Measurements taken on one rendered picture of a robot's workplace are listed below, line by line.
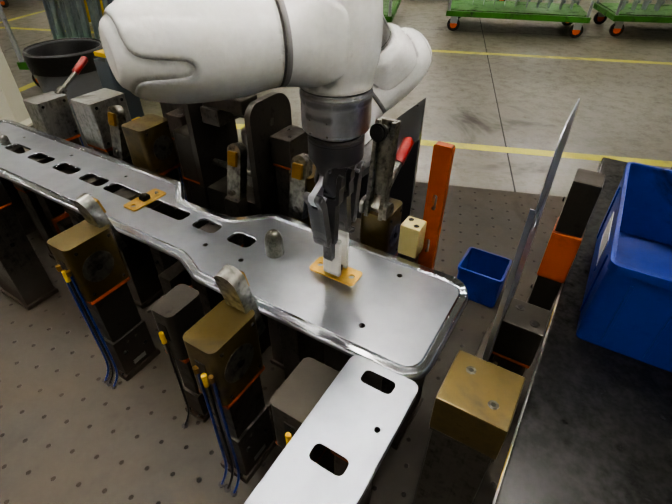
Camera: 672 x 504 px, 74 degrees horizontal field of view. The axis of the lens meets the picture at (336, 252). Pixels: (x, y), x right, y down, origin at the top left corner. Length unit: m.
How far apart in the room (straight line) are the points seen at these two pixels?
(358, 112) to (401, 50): 0.79
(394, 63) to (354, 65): 0.80
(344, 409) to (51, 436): 0.64
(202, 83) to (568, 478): 0.54
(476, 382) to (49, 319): 1.02
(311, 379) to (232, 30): 0.43
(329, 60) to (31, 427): 0.88
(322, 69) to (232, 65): 0.10
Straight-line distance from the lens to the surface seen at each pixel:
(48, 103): 1.52
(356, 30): 0.52
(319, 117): 0.55
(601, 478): 0.57
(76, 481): 0.98
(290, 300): 0.70
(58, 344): 1.21
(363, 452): 0.55
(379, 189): 0.79
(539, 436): 0.57
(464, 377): 0.55
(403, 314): 0.69
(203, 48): 0.46
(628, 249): 0.89
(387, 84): 1.35
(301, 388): 0.62
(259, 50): 0.48
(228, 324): 0.62
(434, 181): 0.74
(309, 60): 0.50
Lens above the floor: 1.49
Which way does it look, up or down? 38 degrees down
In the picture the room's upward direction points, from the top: straight up
